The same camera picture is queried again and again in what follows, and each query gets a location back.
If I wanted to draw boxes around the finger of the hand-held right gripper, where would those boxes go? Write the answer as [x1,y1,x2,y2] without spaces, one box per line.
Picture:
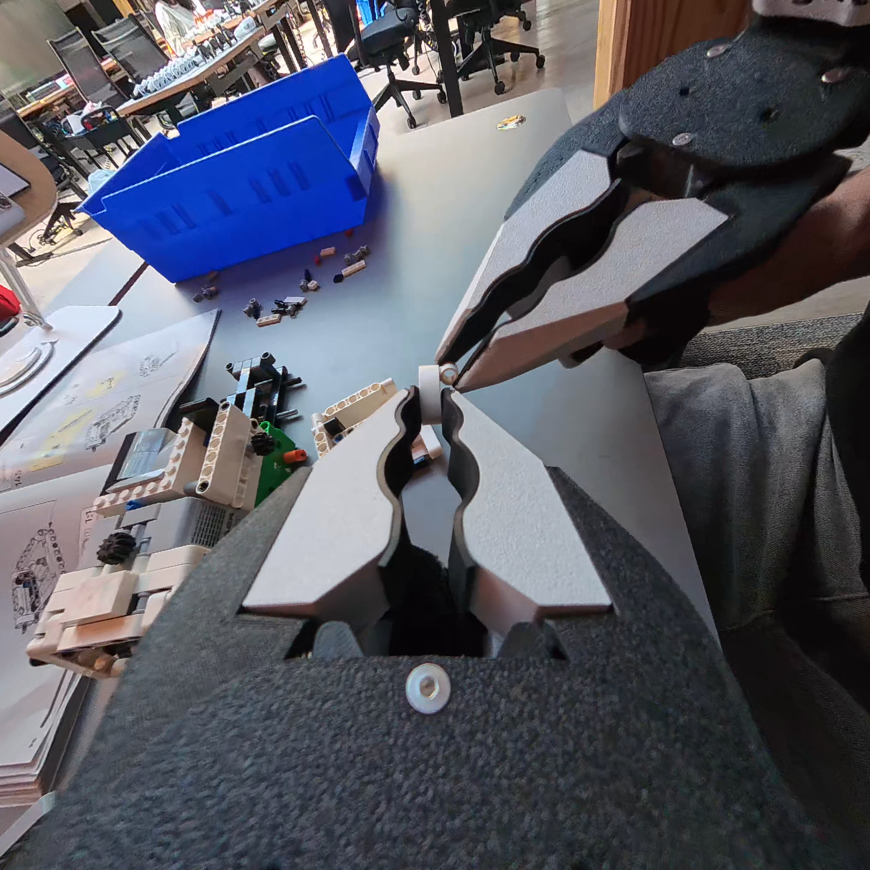
[453,196,736,393]
[435,150,629,368]

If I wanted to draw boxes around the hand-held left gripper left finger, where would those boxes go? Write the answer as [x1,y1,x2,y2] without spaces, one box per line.
[241,386,424,619]

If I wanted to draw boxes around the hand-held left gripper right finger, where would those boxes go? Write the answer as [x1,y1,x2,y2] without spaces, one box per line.
[442,389,614,636]

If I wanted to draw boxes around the small white lego connector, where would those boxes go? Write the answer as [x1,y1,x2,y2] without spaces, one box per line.
[417,363,461,428]

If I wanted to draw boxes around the person's right forearm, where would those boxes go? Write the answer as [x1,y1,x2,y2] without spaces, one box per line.
[707,173,870,320]

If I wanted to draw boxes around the white grey green lego vehicle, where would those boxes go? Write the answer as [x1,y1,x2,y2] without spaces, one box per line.
[26,348,308,682]

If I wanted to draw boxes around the scattered small lego pieces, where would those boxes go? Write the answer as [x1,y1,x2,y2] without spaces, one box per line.
[192,243,372,329]

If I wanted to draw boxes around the lego instruction booklet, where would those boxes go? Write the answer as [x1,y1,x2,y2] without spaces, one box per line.
[0,308,223,810]

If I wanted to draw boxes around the black office chair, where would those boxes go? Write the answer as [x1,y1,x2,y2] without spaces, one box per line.
[452,0,546,95]
[345,0,447,130]

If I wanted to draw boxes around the person's grey pants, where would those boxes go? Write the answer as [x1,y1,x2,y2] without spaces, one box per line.
[644,360,870,851]

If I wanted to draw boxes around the blue plastic bin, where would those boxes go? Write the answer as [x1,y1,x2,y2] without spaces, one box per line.
[80,53,382,284]

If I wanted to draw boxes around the white board stand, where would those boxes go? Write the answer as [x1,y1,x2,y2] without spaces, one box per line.
[0,304,122,436]

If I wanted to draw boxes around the long wooden desk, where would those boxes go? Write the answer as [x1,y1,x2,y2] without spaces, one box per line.
[116,20,293,120]

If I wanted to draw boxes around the wooden post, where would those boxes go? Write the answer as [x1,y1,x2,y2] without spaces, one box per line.
[593,0,757,110]

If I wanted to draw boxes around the white lego beam frame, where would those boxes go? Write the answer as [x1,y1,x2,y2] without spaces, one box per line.
[311,377,446,471]

